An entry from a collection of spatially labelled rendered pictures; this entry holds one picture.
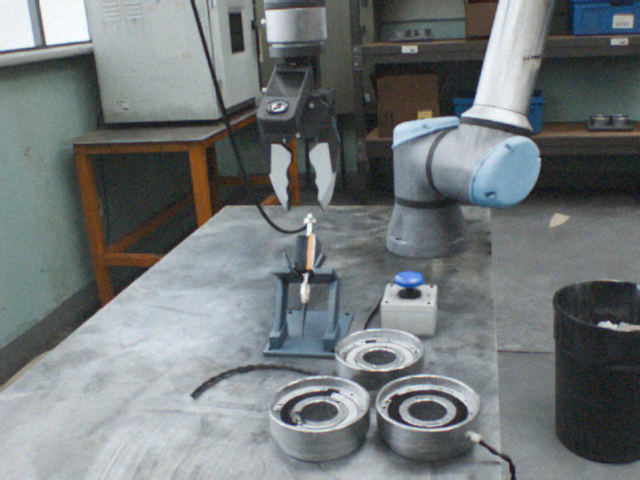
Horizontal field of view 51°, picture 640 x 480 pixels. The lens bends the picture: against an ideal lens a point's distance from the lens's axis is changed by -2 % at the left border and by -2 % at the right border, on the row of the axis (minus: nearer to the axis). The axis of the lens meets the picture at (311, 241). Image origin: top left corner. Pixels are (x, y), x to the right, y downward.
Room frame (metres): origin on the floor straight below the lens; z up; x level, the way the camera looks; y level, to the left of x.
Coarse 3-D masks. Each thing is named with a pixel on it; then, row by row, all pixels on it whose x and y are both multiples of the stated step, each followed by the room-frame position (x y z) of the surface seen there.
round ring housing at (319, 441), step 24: (288, 384) 0.65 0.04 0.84; (312, 384) 0.66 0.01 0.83; (336, 384) 0.65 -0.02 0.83; (312, 408) 0.63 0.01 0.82; (336, 408) 0.62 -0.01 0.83; (360, 408) 0.61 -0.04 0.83; (288, 432) 0.57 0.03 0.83; (312, 432) 0.56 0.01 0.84; (336, 432) 0.56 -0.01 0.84; (360, 432) 0.57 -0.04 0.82; (312, 456) 0.56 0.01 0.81; (336, 456) 0.56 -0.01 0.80
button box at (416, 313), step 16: (400, 288) 0.88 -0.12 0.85; (416, 288) 0.86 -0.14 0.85; (432, 288) 0.87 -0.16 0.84; (384, 304) 0.83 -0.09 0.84; (400, 304) 0.82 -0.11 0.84; (416, 304) 0.82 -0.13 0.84; (432, 304) 0.82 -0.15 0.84; (384, 320) 0.83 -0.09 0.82; (400, 320) 0.82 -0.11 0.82; (416, 320) 0.82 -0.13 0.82; (432, 320) 0.81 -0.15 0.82
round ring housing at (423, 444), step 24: (408, 384) 0.64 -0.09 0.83; (432, 384) 0.64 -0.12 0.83; (456, 384) 0.63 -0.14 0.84; (384, 408) 0.60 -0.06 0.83; (408, 408) 0.60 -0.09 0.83; (432, 408) 0.61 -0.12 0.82; (480, 408) 0.58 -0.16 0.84; (384, 432) 0.57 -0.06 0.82; (408, 432) 0.55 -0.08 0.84; (432, 432) 0.54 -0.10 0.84; (456, 432) 0.55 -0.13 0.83; (408, 456) 0.56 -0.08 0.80; (432, 456) 0.55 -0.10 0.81
